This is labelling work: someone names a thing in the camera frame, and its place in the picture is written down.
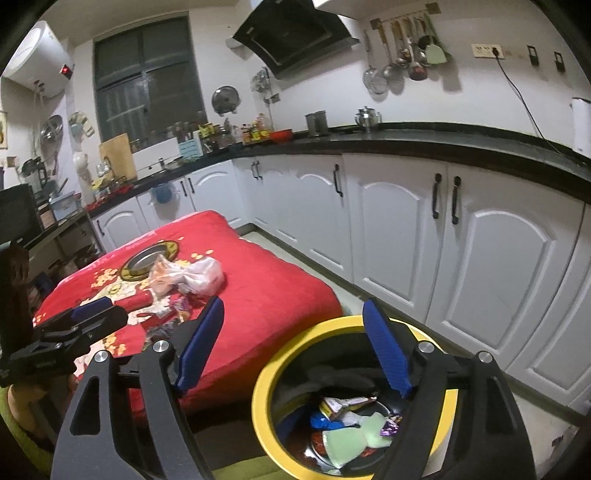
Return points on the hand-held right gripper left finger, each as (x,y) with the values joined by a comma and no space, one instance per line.
(201,344)

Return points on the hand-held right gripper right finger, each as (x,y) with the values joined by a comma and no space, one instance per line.
(385,346)

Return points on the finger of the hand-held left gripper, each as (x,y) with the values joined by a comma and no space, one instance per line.
(106,323)
(90,310)

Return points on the red tube wrapper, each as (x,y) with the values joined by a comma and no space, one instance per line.
(135,302)

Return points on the purple candy wrapper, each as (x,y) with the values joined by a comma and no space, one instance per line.
(181,308)
(390,427)

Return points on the white plastic bag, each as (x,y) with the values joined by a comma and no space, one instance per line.
(194,274)

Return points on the yellow box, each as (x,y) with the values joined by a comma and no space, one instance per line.
(337,406)

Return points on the yellow trash bin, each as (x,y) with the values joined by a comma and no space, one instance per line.
(265,401)

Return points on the blue wrapper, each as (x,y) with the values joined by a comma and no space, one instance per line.
(319,420)

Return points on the green foam packet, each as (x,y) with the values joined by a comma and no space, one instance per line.
(355,441)

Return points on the person's left hand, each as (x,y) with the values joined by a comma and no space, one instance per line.
(30,400)

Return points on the gold rimmed metal plate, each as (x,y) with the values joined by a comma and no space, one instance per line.
(143,261)

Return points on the metal shelf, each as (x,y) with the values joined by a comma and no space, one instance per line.
(69,230)

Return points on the table with red cloth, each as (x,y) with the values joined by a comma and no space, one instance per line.
(268,295)

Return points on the green cushion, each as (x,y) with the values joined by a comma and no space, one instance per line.
(23,443)

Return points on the white storage container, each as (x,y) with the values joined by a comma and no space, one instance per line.
(65,207)

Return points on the black microwave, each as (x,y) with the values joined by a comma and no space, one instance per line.
(18,214)

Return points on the white jug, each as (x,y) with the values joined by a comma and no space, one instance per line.
(81,164)

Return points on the blender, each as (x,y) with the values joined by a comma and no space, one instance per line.
(33,173)

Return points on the wooden cutting board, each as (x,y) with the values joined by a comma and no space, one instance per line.
(117,157)

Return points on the steel lid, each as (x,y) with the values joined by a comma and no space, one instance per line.
(51,128)

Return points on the hanging packets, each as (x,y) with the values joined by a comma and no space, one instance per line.
(82,123)

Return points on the blue knife holder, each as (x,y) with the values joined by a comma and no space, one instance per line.
(190,148)

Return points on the black kitchen countertop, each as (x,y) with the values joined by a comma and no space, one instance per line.
(461,145)

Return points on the group of condiment bottles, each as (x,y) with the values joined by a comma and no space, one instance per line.
(256,131)

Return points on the red bowl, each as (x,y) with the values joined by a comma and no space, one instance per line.
(281,136)

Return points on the steel teapot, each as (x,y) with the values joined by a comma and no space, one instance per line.
(368,117)

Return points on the steel canister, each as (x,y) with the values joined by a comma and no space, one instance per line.
(317,124)

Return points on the dark window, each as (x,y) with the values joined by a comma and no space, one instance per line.
(147,78)

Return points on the round pot lid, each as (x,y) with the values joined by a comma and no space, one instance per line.
(225,100)

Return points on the white water heater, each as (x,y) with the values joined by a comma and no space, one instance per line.
(39,57)

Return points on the steel skimmer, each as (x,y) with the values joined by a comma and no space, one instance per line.
(375,78)

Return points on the steel ladle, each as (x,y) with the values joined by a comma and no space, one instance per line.
(392,71)

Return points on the red ladle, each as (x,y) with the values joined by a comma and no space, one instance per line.
(418,71)

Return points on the white electric kettle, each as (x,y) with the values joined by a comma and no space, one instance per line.
(581,127)

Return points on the steel spoon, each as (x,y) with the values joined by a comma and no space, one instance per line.
(405,50)

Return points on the green spatula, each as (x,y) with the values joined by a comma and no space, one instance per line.
(436,53)

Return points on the black range hood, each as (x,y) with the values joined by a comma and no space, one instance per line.
(295,37)

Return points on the fruit wall poster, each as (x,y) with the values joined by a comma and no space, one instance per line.
(3,129)

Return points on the wall switch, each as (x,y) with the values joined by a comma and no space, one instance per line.
(273,98)

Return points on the wall power outlet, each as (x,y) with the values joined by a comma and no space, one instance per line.
(487,50)

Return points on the black wall hook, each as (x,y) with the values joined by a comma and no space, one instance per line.
(559,61)
(532,54)

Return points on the utensil rail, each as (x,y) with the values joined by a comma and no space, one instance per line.
(401,14)

